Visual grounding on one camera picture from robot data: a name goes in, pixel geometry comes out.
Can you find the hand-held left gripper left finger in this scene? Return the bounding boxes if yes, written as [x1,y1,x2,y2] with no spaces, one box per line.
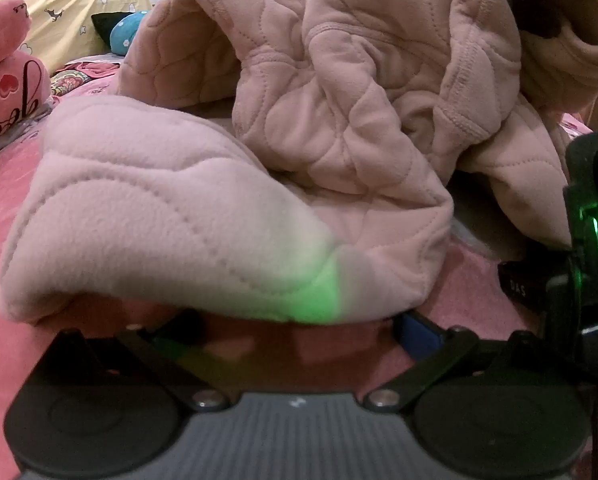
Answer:
[49,310,230,413]

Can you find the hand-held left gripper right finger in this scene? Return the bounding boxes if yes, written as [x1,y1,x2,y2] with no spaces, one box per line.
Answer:
[364,310,547,412]

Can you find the pink quilted jacket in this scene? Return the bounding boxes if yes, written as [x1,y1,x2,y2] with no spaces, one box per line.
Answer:
[0,0,598,324]

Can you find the pink fleece bed blanket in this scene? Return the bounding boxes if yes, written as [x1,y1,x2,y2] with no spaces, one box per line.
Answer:
[0,77,598,480]

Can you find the floral pillow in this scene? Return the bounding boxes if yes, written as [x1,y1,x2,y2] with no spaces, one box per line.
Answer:
[49,67,94,99]

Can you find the crumpled pink cloth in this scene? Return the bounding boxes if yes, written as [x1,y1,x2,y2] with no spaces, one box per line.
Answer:
[64,59,124,80]

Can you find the pink heart script pillow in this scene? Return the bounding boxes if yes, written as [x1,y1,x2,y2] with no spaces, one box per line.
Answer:
[0,52,52,155]

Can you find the rolled teal orange bunny quilt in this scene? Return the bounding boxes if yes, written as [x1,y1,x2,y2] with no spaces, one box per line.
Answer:
[110,11,153,56]

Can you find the black pillow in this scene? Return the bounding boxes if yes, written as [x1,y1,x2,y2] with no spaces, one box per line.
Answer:
[91,11,136,54]

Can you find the pink animal print pillow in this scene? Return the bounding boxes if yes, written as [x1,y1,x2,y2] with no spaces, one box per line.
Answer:
[0,0,33,74]

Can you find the yellow printed headboard cover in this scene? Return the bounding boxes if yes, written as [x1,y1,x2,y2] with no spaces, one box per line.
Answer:
[0,0,153,74]

